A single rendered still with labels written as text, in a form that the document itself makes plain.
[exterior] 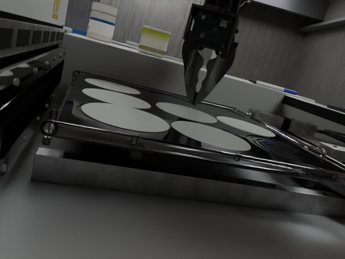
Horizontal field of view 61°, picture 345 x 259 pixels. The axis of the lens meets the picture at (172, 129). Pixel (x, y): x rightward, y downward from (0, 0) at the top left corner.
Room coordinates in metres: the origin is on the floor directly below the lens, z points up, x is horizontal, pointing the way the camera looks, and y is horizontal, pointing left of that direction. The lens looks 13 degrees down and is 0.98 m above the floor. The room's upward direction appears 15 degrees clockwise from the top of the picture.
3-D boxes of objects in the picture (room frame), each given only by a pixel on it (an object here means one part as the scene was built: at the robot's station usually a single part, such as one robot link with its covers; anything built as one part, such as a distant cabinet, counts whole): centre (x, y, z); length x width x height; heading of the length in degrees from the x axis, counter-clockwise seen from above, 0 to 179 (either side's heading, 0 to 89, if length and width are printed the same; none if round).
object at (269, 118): (0.71, -0.21, 0.89); 0.08 x 0.03 x 0.03; 108
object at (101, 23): (0.86, 0.27, 1.01); 0.07 x 0.07 x 0.10
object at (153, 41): (0.82, 0.11, 1.00); 0.07 x 0.07 x 0.07; 9
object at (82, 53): (0.85, 0.01, 0.89); 0.62 x 0.35 x 0.14; 108
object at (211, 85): (0.50, -0.04, 0.95); 0.06 x 0.03 x 0.09; 171
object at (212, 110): (0.46, -0.01, 0.90); 0.34 x 0.34 x 0.01; 18
